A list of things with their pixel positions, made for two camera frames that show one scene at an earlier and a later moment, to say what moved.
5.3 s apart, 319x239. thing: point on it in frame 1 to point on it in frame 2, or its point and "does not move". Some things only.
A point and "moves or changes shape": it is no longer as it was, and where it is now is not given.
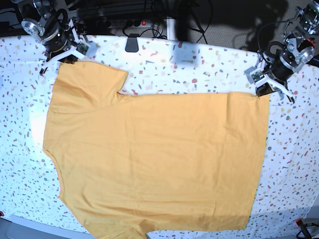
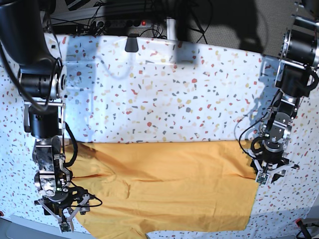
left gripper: [60, 41] to [75, 197]
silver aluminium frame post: [171, 29] does not move
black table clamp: [132, 44] does not move
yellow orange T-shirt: [131, 165] moves or changes shape
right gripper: [282, 65] to [272, 156]
